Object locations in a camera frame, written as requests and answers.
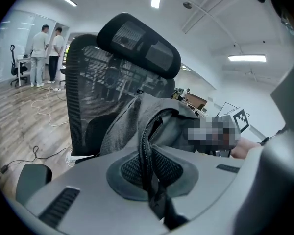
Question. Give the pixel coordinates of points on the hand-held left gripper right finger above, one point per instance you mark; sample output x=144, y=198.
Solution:
x=235, y=199

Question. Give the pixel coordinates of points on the black backpack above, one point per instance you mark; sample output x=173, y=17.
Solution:
x=137, y=121

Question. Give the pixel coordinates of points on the black mesh office chair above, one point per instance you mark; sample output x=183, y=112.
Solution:
x=88, y=82

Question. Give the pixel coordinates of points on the small white desk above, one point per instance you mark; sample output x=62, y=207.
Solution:
x=24, y=59

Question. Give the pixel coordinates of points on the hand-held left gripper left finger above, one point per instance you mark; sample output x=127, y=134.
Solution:
x=88, y=204

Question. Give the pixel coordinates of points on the person's right forearm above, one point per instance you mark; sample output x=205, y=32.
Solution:
x=245, y=148

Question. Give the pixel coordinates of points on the cluttered brown background desk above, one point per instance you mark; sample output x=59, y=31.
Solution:
x=196, y=101

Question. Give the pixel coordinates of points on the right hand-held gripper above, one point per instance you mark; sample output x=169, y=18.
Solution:
x=241, y=120

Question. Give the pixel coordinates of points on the white power strip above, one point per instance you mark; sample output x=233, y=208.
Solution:
x=56, y=89

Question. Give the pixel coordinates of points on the round ceiling detector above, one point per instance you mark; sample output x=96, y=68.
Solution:
x=187, y=5

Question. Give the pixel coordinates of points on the black high-back office chair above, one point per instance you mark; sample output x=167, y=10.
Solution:
x=14, y=68

